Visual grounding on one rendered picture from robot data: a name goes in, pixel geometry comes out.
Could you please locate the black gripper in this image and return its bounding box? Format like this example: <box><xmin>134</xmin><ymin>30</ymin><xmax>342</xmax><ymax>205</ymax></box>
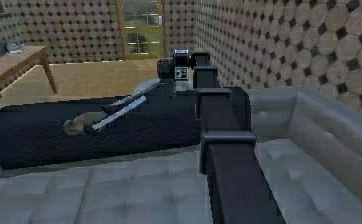
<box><xmin>83</xmin><ymin>58</ymin><xmax>177</xmax><ymax>135</ymax></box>

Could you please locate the brown oil lamp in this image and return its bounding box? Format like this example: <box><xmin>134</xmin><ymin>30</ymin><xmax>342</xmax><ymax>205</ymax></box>
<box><xmin>63</xmin><ymin>112</ymin><xmax>107</xmax><ymax>136</ymax></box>

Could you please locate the grey tufted sofa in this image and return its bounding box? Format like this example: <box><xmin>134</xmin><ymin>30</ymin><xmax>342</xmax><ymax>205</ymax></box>
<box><xmin>0</xmin><ymin>85</ymin><xmax>362</xmax><ymax>224</ymax></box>

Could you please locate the yellow framed window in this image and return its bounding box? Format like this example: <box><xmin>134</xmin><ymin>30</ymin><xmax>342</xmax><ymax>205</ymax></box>
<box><xmin>117</xmin><ymin>0</ymin><xmax>165</xmax><ymax>61</ymax></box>

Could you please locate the black bolster cushion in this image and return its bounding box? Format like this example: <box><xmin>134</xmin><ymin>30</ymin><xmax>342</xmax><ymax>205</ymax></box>
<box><xmin>0</xmin><ymin>87</ymin><xmax>252</xmax><ymax>171</ymax></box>

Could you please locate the brown wooden table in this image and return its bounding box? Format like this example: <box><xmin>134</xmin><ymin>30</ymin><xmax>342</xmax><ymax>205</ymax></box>
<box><xmin>0</xmin><ymin>45</ymin><xmax>59</xmax><ymax>113</ymax></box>

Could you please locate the clear glass dish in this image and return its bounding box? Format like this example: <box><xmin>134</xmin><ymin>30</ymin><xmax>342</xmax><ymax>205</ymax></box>
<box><xmin>7</xmin><ymin>42</ymin><xmax>25</xmax><ymax>54</ymax></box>

